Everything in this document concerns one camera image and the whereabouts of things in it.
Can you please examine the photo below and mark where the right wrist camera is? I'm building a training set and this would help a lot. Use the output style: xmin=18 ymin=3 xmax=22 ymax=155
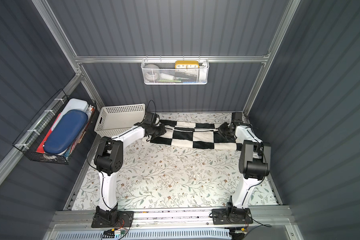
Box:
xmin=231 ymin=112 xmax=244 ymax=125

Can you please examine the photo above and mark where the yellow clock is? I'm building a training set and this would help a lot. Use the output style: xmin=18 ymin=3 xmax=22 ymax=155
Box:
xmin=175 ymin=60 xmax=200 ymax=69

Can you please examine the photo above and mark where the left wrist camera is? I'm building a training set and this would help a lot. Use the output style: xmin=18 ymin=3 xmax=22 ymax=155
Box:
xmin=143 ymin=112 xmax=160 ymax=126

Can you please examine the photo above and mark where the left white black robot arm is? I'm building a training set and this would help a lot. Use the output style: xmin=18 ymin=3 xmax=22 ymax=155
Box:
xmin=94 ymin=124 xmax=166 ymax=211

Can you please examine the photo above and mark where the white wire wall basket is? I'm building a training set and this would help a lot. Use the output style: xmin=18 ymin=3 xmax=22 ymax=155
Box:
xmin=141 ymin=59 xmax=210 ymax=85

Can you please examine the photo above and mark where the black white checkered pillowcase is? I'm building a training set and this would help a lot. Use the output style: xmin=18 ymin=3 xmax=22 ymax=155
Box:
xmin=151 ymin=120 xmax=243 ymax=151

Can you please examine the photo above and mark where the black wire side basket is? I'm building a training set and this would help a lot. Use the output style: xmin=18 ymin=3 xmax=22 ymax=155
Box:
xmin=13 ymin=90 xmax=97 ymax=165

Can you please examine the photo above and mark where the white perforated plastic basket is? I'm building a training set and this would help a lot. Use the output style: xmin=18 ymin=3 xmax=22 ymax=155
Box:
xmin=95 ymin=104 xmax=146 ymax=137

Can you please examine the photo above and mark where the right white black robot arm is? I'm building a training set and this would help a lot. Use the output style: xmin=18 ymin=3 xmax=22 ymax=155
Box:
xmin=218 ymin=123 xmax=271 ymax=209

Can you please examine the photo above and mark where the white tape roll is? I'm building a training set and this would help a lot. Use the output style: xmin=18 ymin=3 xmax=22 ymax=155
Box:
xmin=143 ymin=64 xmax=160 ymax=82

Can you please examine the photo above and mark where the white plastic box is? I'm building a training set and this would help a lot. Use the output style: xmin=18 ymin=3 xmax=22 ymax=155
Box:
xmin=50 ymin=98 xmax=89 ymax=131

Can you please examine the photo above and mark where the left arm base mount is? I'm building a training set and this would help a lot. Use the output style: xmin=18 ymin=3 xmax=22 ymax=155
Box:
xmin=91 ymin=209 xmax=135 ymax=229

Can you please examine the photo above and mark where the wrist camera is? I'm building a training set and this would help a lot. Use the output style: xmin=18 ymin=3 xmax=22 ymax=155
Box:
xmin=143 ymin=112 xmax=160 ymax=126
xmin=231 ymin=112 xmax=244 ymax=125

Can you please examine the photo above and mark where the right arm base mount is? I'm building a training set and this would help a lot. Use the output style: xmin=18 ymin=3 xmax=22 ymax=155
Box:
xmin=209 ymin=208 xmax=254 ymax=225

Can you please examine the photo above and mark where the red flat folder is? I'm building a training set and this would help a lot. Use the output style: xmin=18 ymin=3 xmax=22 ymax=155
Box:
xmin=36 ymin=113 xmax=61 ymax=154

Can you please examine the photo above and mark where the blue oval case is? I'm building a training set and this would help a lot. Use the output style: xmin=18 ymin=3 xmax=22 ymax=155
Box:
xmin=44 ymin=110 xmax=88 ymax=155

